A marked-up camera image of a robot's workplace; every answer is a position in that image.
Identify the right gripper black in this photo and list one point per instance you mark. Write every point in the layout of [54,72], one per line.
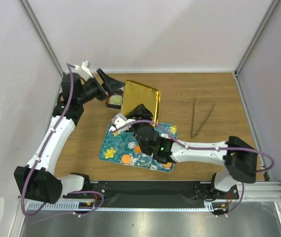
[142,112]

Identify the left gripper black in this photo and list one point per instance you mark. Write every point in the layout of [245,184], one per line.
[110,84]

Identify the green round cookie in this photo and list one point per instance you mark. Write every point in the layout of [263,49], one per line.
[117,100]

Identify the gold tin lid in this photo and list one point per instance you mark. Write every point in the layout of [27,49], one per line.
[136,93]

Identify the metal tongs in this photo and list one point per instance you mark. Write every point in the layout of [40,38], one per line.
[202,109]

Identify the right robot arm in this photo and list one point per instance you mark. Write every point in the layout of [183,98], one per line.
[235,155]

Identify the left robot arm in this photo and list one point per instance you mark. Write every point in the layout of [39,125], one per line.
[36,180]

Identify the white paper cup front-left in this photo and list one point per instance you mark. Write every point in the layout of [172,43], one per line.
[111,99]

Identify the square cookie tin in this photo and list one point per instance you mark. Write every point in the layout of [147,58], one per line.
[110,106]

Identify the teal floral tray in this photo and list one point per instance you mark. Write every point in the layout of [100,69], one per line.
[117,144]

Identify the orange dotted cookie front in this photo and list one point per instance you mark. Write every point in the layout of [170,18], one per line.
[126,159]

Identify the orange dotted cookie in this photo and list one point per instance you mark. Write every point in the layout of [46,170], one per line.
[168,165]
[126,159]

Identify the orange dotted cookie right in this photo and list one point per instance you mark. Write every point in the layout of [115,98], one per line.
[168,165]

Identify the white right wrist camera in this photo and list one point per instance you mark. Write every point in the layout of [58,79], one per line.
[119,120]

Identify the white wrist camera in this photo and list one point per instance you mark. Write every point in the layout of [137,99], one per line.
[83,70]
[119,120]

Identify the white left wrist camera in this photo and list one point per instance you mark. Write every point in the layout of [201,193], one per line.
[83,70]

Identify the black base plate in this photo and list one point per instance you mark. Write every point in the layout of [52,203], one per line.
[159,194]

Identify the aluminium frame rail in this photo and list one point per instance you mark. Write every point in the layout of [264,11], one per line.
[83,203]

